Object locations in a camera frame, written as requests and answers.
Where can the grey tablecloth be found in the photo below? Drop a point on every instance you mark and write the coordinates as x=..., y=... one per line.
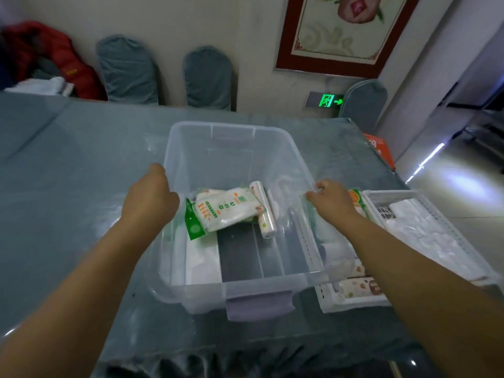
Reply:
x=157, y=192

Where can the red framed picture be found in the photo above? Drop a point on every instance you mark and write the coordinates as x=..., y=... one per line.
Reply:
x=346, y=31

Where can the person's right hand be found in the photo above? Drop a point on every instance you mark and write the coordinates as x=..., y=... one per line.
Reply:
x=334, y=202

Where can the person's right fingers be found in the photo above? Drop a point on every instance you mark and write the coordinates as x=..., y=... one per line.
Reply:
x=321, y=189

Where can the white and green wipes packet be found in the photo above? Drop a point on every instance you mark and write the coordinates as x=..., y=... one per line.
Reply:
x=224, y=210

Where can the white plastic bag roll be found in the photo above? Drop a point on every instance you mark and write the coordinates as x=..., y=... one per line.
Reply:
x=263, y=210

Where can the person's left hand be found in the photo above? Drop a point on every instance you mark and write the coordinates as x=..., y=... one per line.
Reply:
x=151, y=200

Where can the red jacket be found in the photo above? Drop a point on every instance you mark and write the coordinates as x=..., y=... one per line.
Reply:
x=51, y=55

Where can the orange sign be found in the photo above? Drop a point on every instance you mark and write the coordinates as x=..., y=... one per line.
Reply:
x=380, y=149

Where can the white plastic basket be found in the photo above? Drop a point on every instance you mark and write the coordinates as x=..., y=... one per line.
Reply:
x=413, y=247

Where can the white flat packet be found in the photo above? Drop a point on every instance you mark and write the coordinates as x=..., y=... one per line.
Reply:
x=202, y=259

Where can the green exit sign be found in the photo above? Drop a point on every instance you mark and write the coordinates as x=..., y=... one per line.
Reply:
x=328, y=100

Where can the person's right forearm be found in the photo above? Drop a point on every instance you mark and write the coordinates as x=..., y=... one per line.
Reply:
x=425, y=295

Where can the grey covered chair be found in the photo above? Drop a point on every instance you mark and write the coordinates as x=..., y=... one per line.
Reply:
x=364, y=102
x=208, y=78
x=126, y=70

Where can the orange and green packet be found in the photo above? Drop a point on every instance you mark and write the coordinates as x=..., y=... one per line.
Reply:
x=357, y=202

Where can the clear plastic storage bin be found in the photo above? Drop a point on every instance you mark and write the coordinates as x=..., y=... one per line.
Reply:
x=236, y=216

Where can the white patterned snack packet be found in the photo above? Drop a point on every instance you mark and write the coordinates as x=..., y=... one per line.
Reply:
x=360, y=285

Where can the folded white cloth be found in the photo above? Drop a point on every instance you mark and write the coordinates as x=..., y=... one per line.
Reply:
x=41, y=86

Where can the pile of white packets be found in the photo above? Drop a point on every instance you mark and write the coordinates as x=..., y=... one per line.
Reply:
x=429, y=236

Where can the person's left forearm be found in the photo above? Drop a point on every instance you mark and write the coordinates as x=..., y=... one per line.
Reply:
x=74, y=299

